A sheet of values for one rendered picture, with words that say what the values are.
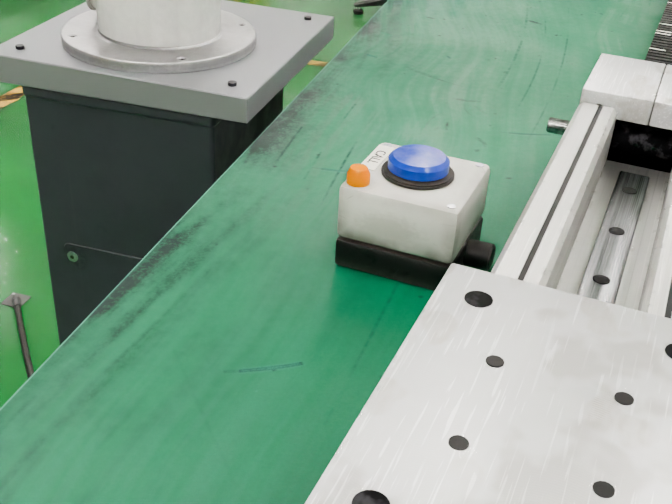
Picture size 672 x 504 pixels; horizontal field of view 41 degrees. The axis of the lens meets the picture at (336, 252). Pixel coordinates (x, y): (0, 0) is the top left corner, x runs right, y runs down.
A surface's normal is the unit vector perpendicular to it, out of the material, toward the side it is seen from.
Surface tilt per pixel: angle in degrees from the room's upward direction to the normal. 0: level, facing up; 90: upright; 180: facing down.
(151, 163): 90
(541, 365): 0
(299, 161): 0
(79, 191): 90
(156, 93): 90
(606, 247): 0
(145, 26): 90
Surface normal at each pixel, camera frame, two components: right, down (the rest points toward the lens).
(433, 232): -0.39, 0.46
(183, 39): 0.55, 0.47
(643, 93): 0.05, -0.85
